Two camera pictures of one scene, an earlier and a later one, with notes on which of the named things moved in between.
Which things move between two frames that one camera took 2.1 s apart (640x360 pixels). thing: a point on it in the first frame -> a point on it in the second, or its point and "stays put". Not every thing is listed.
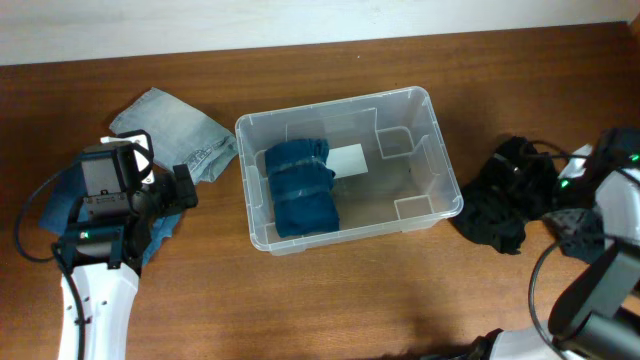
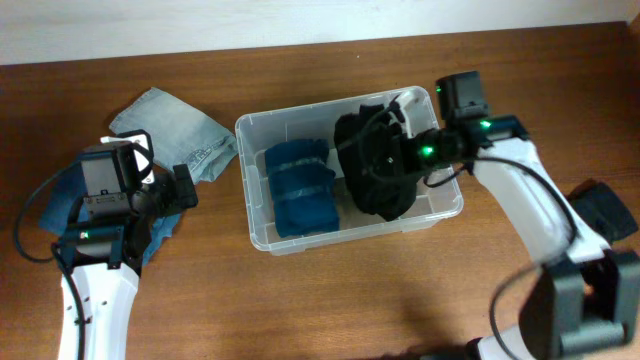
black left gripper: (177, 198) stays put
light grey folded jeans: (180, 134) stays put
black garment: (517, 185) -> (377, 161)
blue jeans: (67, 194) stays put
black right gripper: (573, 230) -> (407, 164)
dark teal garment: (305, 199) stays put
